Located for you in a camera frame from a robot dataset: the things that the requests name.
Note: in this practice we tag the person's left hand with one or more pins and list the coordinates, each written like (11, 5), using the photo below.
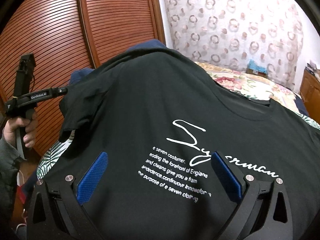
(28, 126)

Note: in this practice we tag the blue item on box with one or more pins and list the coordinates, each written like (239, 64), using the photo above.
(254, 69)

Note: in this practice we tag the brown louvered wardrobe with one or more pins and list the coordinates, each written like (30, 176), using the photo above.
(66, 35)

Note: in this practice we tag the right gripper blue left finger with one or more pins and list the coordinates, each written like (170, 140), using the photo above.
(91, 179)

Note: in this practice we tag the wooden sideboard cabinet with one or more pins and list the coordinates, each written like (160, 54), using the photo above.
(310, 93)

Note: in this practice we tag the floral leaf bed blanket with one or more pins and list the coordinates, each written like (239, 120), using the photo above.
(249, 85)

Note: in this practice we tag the navy blue garment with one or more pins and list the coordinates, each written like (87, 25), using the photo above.
(77, 75)

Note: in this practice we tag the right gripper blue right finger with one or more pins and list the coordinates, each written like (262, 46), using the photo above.
(231, 178)

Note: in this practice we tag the red white bag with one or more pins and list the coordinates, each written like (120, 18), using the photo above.
(20, 213)

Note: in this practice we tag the black printed t-shirt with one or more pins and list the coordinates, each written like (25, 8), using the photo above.
(158, 116)

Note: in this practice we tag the circle patterned curtain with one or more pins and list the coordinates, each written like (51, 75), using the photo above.
(235, 33)

